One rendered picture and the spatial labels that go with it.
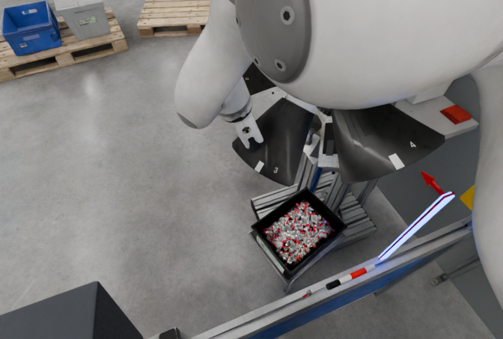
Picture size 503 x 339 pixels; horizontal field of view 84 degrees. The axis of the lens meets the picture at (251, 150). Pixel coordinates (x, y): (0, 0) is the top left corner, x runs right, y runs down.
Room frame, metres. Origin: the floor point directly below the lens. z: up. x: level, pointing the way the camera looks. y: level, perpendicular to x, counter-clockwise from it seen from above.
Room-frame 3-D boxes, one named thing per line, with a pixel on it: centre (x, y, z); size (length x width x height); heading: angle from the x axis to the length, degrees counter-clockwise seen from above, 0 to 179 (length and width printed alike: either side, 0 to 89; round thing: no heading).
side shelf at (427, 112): (0.88, -0.70, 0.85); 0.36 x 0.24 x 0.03; 21
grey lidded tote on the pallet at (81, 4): (2.93, 1.72, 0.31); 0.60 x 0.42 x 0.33; 28
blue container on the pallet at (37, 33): (2.70, 2.16, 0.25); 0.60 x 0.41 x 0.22; 28
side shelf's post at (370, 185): (0.88, -0.70, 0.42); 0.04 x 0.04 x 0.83; 21
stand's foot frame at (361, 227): (0.78, -0.36, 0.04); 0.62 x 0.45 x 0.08; 111
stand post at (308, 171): (0.74, -0.27, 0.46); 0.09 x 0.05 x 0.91; 21
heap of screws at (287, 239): (0.33, -0.13, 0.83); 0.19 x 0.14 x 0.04; 127
